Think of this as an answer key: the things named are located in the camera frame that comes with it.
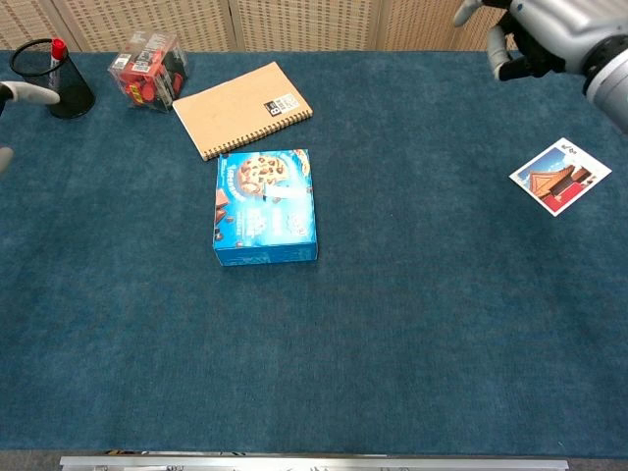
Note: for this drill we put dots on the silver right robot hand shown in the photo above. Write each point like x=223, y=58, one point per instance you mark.
x=564, y=24

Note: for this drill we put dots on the blue felt table cloth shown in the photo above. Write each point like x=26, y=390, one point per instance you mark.
x=314, y=343

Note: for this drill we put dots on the aluminium profile rail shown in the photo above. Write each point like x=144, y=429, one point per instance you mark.
x=314, y=463

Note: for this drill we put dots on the woven folding screen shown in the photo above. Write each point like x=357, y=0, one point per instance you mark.
x=304, y=22

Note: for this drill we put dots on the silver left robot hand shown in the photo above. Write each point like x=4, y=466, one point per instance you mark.
x=29, y=92

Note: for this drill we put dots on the red cap marker pen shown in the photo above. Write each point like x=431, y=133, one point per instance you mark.
x=58, y=51

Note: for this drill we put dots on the clear box of red clips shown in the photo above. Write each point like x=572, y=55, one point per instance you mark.
x=147, y=73

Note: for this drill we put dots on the black mesh pen holder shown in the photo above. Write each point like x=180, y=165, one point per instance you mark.
x=73, y=98

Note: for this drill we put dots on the palace picture postcard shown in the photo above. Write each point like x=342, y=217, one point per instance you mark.
x=559, y=179

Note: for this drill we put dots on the blue cookie box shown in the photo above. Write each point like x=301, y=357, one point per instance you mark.
x=265, y=230

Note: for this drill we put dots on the kraft spiral notebook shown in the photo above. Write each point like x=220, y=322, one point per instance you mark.
x=235, y=113

